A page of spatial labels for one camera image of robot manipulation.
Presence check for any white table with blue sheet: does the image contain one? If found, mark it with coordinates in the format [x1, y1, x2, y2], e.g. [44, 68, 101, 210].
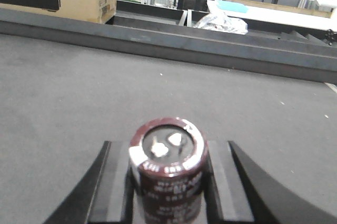
[207, 0, 336, 32]

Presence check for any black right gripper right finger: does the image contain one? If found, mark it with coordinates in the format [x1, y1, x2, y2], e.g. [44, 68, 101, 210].
[204, 141, 336, 223]

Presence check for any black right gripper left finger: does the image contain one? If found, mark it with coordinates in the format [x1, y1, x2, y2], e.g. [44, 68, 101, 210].
[45, 141, 134, 223]

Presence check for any dark grey metal table rail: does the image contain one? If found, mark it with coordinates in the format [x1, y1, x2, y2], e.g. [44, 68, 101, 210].
[1, 9, 336, 83]

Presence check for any dark brown cylindrical capacitor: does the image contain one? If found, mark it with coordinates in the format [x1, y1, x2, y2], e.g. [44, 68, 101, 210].
[128, 117, 208, 223]

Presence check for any crumpled clear plastic bag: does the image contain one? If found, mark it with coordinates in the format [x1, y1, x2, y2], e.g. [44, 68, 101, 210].
[193, 12, 248, 35]

